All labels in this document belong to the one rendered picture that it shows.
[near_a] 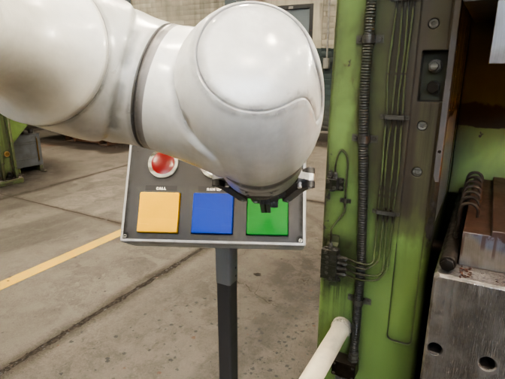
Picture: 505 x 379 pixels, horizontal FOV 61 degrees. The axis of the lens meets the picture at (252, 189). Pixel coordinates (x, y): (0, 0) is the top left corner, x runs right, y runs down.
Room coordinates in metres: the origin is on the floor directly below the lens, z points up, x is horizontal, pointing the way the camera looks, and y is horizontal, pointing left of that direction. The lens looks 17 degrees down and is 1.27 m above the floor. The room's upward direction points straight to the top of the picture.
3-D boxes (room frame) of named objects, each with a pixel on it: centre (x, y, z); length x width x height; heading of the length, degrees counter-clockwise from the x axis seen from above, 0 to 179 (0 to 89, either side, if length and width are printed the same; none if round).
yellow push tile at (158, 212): (0.75, 0.17, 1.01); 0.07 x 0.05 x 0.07; 86
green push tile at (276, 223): (0.73, -0.03, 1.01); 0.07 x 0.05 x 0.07; 86
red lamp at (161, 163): (0.79, 0.17, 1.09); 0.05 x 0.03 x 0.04; 61
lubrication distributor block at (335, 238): (0.96, -0.20, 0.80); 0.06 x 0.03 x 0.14; 61
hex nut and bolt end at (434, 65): (0.90, -0.37, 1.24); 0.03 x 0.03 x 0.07; 61
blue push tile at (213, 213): (0.74, 0.07, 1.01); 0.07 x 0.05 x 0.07; 86
